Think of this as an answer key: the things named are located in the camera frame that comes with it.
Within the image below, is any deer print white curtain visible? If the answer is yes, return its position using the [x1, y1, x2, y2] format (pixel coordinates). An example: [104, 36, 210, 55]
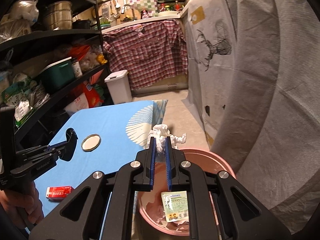
[183, 0, 319, 239]

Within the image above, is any green snack packet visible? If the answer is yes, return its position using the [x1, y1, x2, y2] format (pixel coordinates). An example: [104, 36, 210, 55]
[161, 191, 189, 223]

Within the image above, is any red plaid shirt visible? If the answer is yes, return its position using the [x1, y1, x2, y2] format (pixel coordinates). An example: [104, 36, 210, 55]
[103, 19, 188, 90]

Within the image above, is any white green food bag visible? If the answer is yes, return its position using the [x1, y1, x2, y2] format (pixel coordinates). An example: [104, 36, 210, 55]
[1, 81, 33, 127]

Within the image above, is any blue table cloth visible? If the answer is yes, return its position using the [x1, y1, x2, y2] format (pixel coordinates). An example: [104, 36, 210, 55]
[35, 100, 167, 216]

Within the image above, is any white tissue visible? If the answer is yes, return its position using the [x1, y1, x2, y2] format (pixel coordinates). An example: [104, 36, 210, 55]
[146, 124, 187, 153]

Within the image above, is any red carton box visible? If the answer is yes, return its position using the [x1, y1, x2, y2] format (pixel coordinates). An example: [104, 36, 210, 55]
[46, 186, 74, 202]

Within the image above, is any white rice bag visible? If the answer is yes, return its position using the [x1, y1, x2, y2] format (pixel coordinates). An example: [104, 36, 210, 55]
[64, 98, 89, 116]

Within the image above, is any white pedal trash bin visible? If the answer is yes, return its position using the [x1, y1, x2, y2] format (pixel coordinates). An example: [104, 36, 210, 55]
[104, 70, 132, 105]

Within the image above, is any left hand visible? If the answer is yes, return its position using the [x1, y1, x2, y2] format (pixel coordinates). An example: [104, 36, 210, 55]
[1, 181, 44, 229]

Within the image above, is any steel pot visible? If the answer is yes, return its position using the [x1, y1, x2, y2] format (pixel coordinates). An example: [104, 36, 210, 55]
[43, 1, 73, 30]

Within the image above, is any gold jar lid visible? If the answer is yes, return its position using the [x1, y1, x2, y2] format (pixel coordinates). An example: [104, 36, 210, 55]
[81, 134, 101, 152]

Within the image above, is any spice rack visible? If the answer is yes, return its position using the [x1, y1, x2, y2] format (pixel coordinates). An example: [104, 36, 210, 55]
[156, 0, 186, 14]

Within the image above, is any black storage shelf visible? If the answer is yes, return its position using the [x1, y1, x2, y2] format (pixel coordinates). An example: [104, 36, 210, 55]
[0, 0, 113, 151]

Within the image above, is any teal storage box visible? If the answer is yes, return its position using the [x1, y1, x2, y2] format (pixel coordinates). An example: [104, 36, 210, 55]
[39, 57, 75, 89]

